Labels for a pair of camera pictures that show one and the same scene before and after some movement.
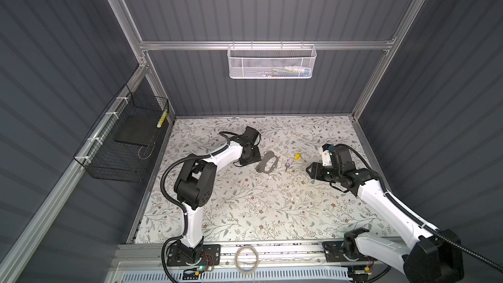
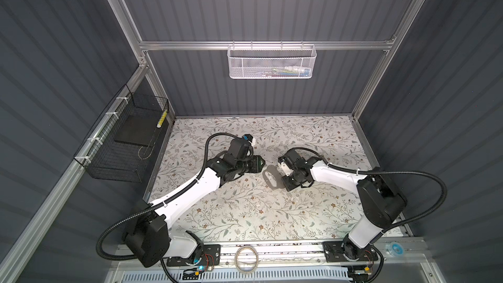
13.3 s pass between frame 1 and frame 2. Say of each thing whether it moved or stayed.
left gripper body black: moved
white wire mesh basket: stayed
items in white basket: stayed
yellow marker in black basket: stayed
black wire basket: stayed
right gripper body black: moved
